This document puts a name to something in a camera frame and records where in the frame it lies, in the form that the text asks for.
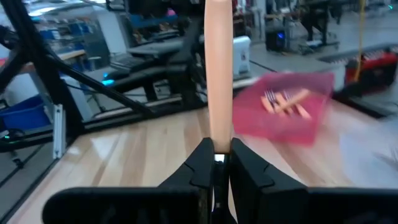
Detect pink plastic bin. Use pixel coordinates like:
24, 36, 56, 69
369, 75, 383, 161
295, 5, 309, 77
231, 71, 336, 147

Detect orange-handled silver fork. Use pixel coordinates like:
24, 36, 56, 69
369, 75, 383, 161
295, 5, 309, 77
204, 0, 234, 214
266, 90, 295, 118
281, 90, 313, 121
273, 88, 312, 113
260, 90, 277, 115

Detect yellow floor cable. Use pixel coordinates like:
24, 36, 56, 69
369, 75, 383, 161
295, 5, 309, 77
353, 0, 368, 83

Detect dark grey desk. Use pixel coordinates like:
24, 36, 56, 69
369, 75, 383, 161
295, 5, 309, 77
83, 39, 187, 103

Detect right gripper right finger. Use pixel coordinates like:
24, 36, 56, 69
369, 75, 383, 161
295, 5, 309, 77
229, 137, 309, 224

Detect black computer blue lights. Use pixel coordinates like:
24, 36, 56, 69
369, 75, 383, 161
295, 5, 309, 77
265, 26, 289, 53

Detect blue storage bin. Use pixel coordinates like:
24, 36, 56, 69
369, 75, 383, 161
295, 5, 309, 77
0, 94, 52, 131

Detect shelf with blue boxes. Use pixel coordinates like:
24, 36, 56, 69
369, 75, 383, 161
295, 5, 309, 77
29, 12, 97, 63

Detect computer mouse blue light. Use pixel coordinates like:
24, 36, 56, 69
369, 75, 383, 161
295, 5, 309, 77
101, 73, 116, 87

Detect silver aluminium extrusion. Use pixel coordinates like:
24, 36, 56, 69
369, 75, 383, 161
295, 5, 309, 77
52, 103, 67, 160

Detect white box device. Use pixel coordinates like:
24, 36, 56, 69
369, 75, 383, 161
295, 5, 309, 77
232, 35, 252, 79

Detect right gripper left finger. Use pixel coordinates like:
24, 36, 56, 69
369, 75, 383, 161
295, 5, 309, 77
158, 137, 216, 224

